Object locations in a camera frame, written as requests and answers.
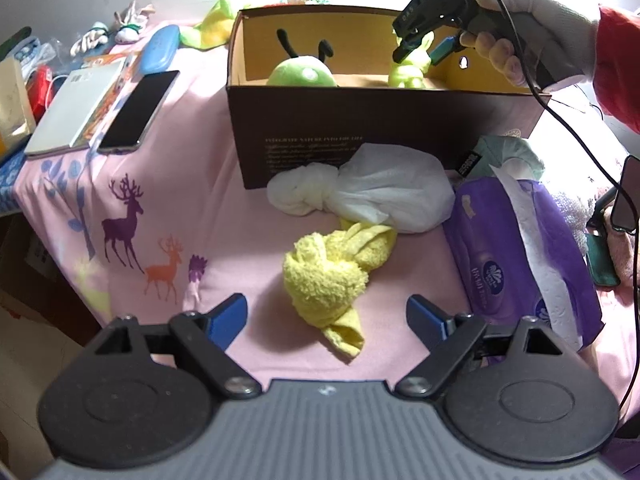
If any neon green knotted cloth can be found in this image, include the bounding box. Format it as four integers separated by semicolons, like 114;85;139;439
387;32;434;89

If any white knotted cloth bundle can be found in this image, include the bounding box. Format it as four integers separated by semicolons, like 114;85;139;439
267;143;454;234

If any yellow fuzzy knotted towel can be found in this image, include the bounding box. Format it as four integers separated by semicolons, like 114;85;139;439
282;219;398;361

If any white mesh cloth bundle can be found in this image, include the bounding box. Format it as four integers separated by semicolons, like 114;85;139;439
551;191;594;256

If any pink teddy bear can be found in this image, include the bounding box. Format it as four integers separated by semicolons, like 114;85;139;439
603;205;634;307

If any red sleeve forearm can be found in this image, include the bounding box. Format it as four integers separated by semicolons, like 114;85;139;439
593;6;640;133

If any white gloved right hand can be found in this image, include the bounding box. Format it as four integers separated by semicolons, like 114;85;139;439
460;0;599;90

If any dark brown cardboard box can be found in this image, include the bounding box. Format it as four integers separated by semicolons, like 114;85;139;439
227;4;542;190

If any green bug plush toy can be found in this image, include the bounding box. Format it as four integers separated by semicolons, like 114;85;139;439
267;28;337;88

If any purple tissue pack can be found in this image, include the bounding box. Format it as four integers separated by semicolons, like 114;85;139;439
444;168;603;351

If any pink deer print tablecloth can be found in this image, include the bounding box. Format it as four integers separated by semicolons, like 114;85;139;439
12;39;640;411

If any green yellow plush toy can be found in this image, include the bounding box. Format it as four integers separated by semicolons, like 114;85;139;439
179;0;236;51

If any black smartphone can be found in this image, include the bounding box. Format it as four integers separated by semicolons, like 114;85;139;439
98;70;180;154

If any blue glasses case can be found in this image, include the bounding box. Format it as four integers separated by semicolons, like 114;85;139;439
139;24;180;76

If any white book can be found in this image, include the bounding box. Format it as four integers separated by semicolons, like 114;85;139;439
25;53;136;158

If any beige paper bag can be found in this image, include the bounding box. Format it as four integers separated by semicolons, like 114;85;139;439
0;58;36;155

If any white knit glove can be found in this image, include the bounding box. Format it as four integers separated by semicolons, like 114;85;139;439
70;22;110;58

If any red packet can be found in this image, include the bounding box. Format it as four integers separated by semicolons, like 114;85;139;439
26;65;53;122

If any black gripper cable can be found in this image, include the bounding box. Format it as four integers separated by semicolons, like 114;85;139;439
476;0;640;421

